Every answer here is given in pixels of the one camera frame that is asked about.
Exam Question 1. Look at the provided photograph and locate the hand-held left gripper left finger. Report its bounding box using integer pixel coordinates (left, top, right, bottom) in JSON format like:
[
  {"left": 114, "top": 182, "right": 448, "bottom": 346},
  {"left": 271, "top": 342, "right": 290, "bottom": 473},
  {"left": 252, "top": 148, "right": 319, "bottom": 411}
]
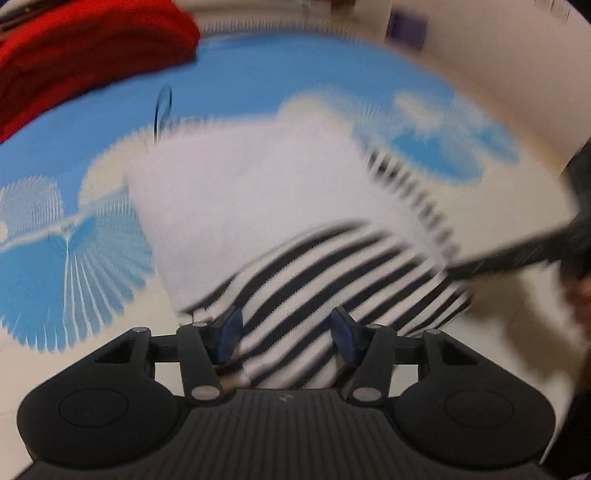
[{"left": 95, "top": 306, "right": 245, "bottom": 407}]

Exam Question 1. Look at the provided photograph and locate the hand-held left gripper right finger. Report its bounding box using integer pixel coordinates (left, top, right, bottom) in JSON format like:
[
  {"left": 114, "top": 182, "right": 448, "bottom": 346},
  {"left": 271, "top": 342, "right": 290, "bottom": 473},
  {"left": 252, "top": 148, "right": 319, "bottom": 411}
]
[{"left": 331, "top": 305, "right": 482, "bottom": 405}]

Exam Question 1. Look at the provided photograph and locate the blue and white printed bedsheet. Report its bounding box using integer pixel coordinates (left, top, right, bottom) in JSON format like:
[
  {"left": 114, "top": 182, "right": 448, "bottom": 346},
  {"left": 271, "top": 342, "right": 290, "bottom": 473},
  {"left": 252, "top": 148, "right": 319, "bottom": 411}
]
[{"left": 0, "top": 32, "right": 587, "bottom": 480}]

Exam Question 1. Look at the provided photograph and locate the black and white striped sweater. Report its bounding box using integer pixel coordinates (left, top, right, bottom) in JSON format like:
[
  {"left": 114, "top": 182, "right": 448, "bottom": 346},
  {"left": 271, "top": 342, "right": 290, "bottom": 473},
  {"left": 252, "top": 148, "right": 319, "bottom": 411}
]
[{"left": 124, "top": 115, "right": 472, "bottom": 389}]

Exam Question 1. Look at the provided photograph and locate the red knitted garment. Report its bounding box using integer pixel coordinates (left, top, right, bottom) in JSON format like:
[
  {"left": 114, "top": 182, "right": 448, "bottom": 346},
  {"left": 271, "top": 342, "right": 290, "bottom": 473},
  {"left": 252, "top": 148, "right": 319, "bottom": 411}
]
[{"left": 0, "top": 0, "right": 202, "bottom": 145}]

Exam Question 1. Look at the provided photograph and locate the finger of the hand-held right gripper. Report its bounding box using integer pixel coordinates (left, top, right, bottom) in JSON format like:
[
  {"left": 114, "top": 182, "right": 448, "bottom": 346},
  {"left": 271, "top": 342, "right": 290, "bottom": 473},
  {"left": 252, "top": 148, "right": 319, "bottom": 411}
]
[{"left": 447, "top": 222, "right": 578, "bottom": 283}]

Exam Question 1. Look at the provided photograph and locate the purple wall sticker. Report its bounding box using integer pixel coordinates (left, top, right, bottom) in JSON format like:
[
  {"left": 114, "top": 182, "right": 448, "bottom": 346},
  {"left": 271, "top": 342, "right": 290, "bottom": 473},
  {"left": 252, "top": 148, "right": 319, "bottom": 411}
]
[{"left": 387, "top": 8, "right": 428, "bottom": 51}]

